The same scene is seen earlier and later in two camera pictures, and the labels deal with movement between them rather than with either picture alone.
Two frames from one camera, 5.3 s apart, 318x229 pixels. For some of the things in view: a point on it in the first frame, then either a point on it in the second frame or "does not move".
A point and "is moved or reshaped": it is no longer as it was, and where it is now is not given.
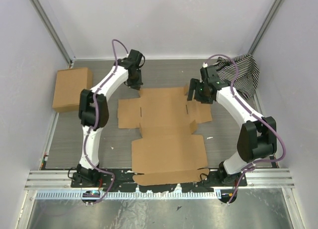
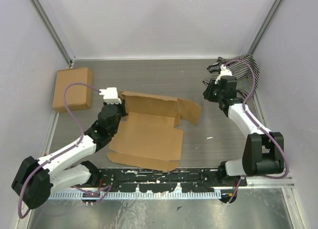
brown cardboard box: [167, 153] is moved or reshaped
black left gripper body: [135, 81] -> [122, 113]
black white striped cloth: [248, 74] does not move
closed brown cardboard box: [69, 83] does not move
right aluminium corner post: [267, 21] does not move
